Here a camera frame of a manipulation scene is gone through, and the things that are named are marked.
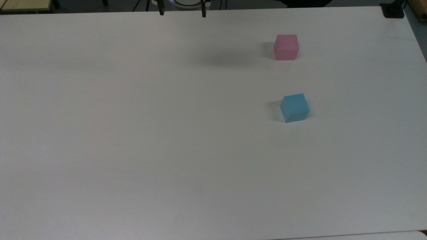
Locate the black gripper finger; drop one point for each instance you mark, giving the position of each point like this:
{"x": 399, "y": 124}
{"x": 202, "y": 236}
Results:
{"x": 161, "y": 8}
{"x": 203, "y": 9}

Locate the blue foam cube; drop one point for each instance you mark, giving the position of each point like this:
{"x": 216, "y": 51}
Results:
{"x": 294, "y": 107}

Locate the pink foam cube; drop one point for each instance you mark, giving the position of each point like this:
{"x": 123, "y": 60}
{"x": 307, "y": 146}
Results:
{"x": 286, "y": 47}

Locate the wooden side table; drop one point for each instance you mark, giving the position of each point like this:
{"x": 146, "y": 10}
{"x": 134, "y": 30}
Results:
{"x": 25, "y": 5}

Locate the black clamp base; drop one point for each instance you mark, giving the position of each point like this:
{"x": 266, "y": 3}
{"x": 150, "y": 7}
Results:
{"x": 393, "y": 10}

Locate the wooden board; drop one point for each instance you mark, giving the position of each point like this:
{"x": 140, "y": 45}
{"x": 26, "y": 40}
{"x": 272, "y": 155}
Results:
{"x": 418, "y": 8}

